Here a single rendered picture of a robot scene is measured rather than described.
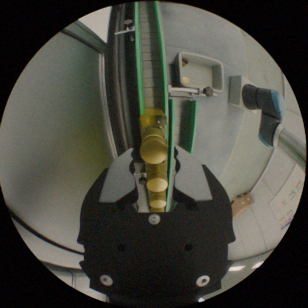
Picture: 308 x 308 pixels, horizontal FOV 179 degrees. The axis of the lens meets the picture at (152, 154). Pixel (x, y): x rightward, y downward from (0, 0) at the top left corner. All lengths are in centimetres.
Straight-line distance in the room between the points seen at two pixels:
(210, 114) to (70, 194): 64
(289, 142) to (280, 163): 333
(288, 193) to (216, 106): 355
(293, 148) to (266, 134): 16
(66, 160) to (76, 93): 11
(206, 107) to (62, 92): 58
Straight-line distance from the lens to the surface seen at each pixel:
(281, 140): 51
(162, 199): 19
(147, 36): 48
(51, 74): 17
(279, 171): 385
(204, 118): 59
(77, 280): 24
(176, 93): 39
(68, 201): 17
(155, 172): 15
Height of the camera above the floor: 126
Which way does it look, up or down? 58 degrees down
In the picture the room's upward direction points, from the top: 179 degrees counter-clockwise
